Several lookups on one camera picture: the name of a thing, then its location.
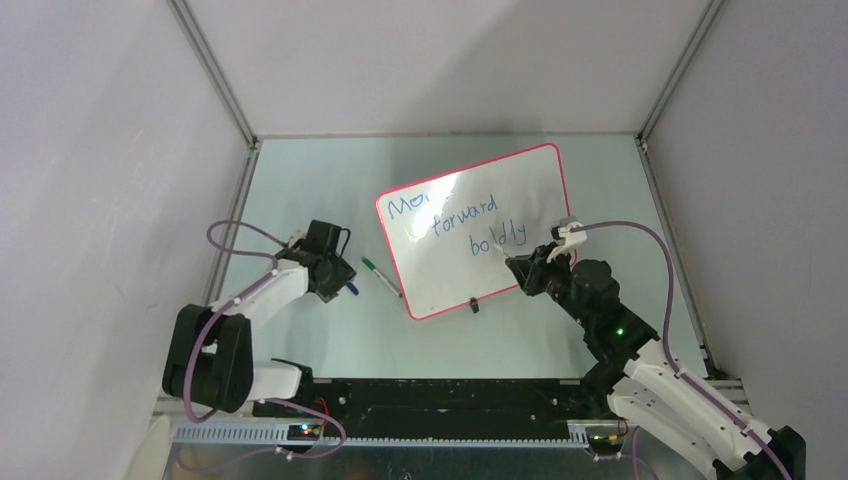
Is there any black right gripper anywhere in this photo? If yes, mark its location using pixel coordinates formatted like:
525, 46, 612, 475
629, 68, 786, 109
507, 241, 593, 328

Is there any pink framed whiteboard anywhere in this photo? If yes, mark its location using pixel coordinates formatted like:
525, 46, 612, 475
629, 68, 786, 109
375, 143, 571, 321

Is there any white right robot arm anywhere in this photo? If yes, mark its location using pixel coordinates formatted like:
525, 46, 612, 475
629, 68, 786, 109
504, 244, 806, 479

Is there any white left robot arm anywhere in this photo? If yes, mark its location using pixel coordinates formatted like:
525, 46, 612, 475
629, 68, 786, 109
162, 220, 356, 423

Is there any green cap marker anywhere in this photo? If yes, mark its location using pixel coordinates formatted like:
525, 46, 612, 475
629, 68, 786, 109
361, 257, 403, 298

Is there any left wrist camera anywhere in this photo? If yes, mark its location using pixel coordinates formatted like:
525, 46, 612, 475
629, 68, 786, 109
285, 228, 308, 248

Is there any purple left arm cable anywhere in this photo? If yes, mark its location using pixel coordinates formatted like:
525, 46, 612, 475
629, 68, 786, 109
173, 220, 349, 475

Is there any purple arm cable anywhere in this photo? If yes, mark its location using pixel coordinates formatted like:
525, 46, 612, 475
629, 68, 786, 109
173, 220, 349, 475
582, 220, 796, 480

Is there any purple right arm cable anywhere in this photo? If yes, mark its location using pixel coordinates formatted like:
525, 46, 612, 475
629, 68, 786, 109
582, 220, 796, 480

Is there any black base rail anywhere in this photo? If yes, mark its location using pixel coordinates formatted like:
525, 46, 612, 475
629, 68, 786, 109
293, 378, 615, 441

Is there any aluminium frame profile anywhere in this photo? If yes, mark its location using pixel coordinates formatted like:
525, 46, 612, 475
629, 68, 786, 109
153, 378, 634, 451

